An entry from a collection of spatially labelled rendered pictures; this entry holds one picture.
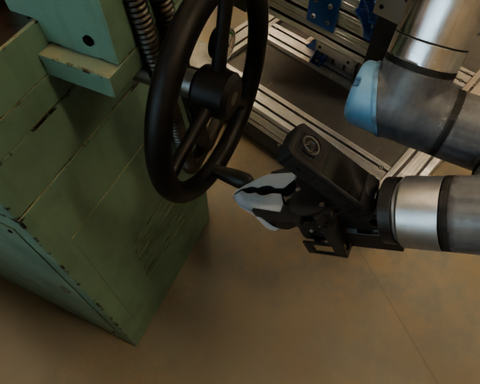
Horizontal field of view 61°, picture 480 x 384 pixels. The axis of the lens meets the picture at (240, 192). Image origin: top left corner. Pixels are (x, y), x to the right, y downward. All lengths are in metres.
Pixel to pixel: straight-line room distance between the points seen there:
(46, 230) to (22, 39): 0.26
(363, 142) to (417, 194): 0.88
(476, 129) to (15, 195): 0.52
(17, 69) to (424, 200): 0.43
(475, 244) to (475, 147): 0.11
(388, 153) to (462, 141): 0.83
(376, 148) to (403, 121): 0.83
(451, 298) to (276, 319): 0.51
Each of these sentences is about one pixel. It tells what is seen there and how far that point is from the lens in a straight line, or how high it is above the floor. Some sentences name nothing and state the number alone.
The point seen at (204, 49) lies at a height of 0.62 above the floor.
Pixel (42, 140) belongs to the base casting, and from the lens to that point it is 0.56.
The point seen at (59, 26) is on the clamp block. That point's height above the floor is 0.90.
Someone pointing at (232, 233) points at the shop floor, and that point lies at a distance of 1.31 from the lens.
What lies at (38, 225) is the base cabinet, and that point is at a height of 0.68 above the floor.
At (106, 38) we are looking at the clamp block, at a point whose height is 0.90.
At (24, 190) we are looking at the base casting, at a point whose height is 0.74.
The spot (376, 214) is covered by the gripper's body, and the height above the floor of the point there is 0.80.
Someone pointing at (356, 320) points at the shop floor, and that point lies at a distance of 1.25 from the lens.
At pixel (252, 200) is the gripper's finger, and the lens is 0.51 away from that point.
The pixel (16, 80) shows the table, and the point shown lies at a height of 0.86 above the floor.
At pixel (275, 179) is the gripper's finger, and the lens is 0.52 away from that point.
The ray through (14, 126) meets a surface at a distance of 0.53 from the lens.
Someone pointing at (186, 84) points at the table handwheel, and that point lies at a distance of 0.51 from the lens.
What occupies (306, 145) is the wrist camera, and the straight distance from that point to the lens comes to 0.41.
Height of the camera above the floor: 1.17
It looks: 57 degrees down
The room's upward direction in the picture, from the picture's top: straight up
